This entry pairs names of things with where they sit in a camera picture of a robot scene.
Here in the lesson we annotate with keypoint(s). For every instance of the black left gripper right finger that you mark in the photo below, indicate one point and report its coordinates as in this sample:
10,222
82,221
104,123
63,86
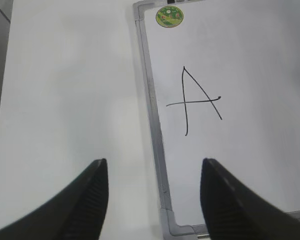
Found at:
232,211

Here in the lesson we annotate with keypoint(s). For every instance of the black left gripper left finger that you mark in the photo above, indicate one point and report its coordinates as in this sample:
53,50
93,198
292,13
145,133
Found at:
76,213

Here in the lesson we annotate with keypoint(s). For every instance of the white whiteboard with aluminium frame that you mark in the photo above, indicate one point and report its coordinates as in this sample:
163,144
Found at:
223,84

